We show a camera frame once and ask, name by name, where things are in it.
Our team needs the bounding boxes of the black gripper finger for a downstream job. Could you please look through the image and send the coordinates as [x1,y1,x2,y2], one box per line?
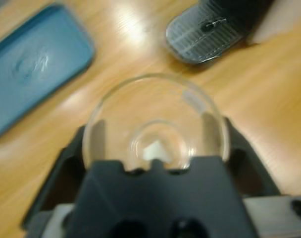
[23,120,108,226]
[203,113,282,199]

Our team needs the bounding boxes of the clear drinking glass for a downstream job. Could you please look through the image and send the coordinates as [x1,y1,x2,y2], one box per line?
[82,72,232,172]

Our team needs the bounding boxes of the white capsule coffee machine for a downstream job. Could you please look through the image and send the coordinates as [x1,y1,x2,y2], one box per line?
[165,0,300,65]

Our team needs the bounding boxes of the blue plastic tray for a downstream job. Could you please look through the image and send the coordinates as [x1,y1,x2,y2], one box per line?
[0,4,96,142]

